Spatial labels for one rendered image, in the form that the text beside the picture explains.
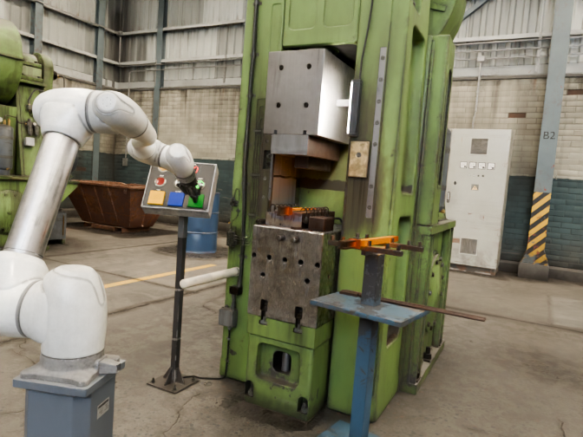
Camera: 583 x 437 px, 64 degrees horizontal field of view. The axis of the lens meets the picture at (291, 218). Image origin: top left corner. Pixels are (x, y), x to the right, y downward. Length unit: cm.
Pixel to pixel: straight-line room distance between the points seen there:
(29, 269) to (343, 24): 177
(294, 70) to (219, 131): 767
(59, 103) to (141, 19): 1063
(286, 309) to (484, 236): 534
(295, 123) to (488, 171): 528
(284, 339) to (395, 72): 136
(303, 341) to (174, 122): 886
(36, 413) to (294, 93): 166
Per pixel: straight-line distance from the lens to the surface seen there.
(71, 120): 158
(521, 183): 791
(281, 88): 236
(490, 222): 731
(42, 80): 711
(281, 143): 232
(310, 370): 232
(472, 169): 734
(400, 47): 235
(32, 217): 149
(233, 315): 265
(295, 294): 224
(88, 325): 132
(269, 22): 266
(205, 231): 686
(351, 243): 174
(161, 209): 242
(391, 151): 226
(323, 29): 250
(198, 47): 1090
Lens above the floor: 114
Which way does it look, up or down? 5 degrees down
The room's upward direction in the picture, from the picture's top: 4 degrees clockwise
